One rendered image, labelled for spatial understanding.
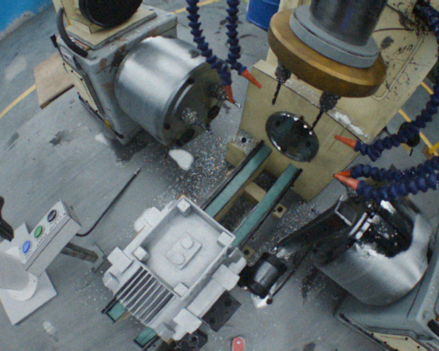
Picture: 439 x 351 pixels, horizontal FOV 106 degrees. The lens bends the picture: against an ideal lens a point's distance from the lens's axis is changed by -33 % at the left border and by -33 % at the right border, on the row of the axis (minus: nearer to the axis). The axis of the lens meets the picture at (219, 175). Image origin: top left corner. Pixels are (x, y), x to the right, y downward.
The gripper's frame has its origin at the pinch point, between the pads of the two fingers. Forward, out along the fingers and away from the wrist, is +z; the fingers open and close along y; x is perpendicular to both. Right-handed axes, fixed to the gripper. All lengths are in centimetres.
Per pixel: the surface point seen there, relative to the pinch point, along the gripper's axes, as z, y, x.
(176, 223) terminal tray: 11.5, 27.1, -21.1
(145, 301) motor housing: 14.1, 14.5, -25.0
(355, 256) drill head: 24, 42, -46
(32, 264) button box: 8.2, -1.2, -3.5
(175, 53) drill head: -4, 52, -1
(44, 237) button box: 6.6, 6.1, -3.3
